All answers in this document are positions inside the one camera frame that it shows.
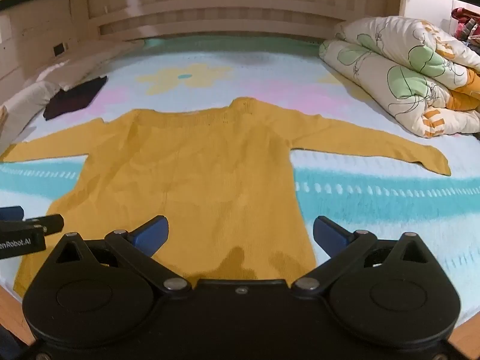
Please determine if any yellow knit sweater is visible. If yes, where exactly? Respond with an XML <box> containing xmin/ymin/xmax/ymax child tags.
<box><xmin>1</xmin><ymin>97</ymin><xmax>451</xmax><ymax>281</ymax></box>

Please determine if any pile of clothes on shelf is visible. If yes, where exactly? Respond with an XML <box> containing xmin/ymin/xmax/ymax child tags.
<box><xmin>451</xmin><ymin>7</ymin><xmax>480</xmax><ymax>54</ymax></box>

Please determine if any floral bed sheet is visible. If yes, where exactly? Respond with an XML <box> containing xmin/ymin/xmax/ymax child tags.
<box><xmin>1</xmin><ymin>37</ymin><xmax>479</xmax><ymax>321</ymax></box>

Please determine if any white pillow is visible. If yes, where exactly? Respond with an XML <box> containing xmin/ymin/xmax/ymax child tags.
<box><xmin>1</xmin><ymin>40</ymin><xmax>144</xmax><ymax>152</ymax></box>

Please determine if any dark maroon folded garment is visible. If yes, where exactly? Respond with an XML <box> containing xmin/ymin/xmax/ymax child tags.
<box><xmin>43</xmin><ymin>76</ymin><xmax>107</xmax><ymax>120</ymax></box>

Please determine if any floral folded duvet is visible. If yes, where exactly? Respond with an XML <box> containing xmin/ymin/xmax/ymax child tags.
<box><xmin>319</xmin><ymin>16</ymin><xmax>479</xmax><ymax>137</ymax></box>

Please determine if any wooden headboard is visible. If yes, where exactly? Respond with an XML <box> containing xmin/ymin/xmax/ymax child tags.
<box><xmin>84</xmin><ymin>0</ymin><xmax>385</xmax><ymax>40</ymax></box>

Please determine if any wall power socket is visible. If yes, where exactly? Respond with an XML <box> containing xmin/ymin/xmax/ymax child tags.
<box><xmin>53</xmin><ymin>43</ymin><xmax>65</xmax><ymax>56</ymax></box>

